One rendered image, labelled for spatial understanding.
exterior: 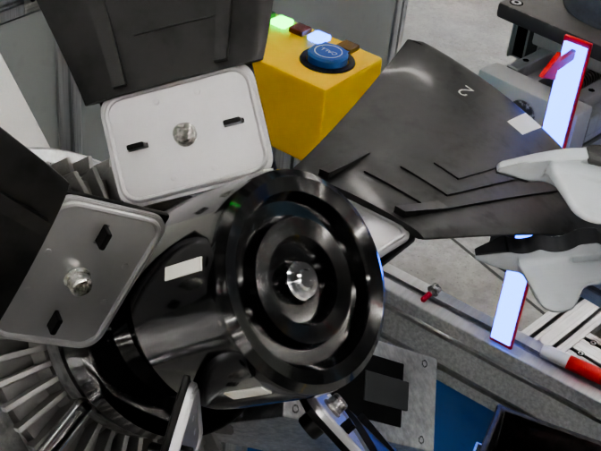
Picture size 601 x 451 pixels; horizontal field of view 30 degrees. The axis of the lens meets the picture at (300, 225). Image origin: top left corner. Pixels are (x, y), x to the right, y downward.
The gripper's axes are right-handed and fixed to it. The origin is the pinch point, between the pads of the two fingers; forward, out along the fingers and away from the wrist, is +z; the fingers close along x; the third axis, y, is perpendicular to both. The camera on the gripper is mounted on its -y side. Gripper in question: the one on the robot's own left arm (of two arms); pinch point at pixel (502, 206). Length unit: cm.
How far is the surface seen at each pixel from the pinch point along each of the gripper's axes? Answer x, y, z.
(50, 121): 46, -66, 44
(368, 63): 15.0, -38.7, 5.7
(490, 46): 146, -258, -57
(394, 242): -1.1, 5.6, 7.4
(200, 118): -8.4, 4.6, 19.3
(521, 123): 3.3, -14.1, -3.9
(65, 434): 4.5, 17.1, 25.3
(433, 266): 133, -137, -28
